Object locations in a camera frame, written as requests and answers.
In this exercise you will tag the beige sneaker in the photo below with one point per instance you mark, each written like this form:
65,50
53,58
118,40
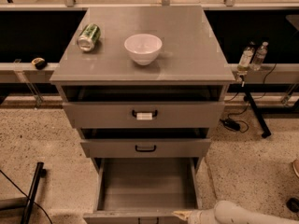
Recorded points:
295,167

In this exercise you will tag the black yellow tape measure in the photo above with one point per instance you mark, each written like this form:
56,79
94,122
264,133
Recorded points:
39,63

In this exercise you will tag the black stand leg right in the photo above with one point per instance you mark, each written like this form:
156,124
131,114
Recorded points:
266,132

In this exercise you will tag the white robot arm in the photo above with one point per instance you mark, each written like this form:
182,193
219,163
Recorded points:
226,212

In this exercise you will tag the white label tag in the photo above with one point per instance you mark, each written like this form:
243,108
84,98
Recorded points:
144,116

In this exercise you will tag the grey drawer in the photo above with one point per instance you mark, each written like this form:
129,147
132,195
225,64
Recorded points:
144,191
145,148
123,114

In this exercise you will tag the left clear plastic bottle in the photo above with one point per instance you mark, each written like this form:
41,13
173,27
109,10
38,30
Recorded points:
246,57

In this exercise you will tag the black round floor object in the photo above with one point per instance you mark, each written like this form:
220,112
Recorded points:
293,205

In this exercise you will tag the grey drawer cabinet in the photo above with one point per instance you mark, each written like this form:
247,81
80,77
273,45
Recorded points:
151,91

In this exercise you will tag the black stand leg left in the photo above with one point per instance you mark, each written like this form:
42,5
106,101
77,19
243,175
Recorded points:
40,172

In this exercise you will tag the white ceramic bowl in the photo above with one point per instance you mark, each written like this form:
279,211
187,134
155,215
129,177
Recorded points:
143,49

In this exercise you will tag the grey top drawer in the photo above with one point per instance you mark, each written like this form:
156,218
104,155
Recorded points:
123,114

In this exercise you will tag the green soda can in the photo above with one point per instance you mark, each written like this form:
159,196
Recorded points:
88,37

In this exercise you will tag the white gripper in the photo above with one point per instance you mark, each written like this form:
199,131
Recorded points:
195,216

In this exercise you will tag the black power adapter with cable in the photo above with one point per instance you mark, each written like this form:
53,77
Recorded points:
233,123

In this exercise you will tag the grey middle drawer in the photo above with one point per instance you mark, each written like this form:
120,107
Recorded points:
145,148

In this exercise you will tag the black stand leg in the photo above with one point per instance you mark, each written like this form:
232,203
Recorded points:
40,172
266,132

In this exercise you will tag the right clear plastic bottle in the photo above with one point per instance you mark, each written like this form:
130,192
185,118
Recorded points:
259,57

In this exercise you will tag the grey bottom drawer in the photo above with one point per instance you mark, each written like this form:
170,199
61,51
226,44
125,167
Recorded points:
144,191

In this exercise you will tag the clear plastic bottle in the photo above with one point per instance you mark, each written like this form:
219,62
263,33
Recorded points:
259,57
246,57

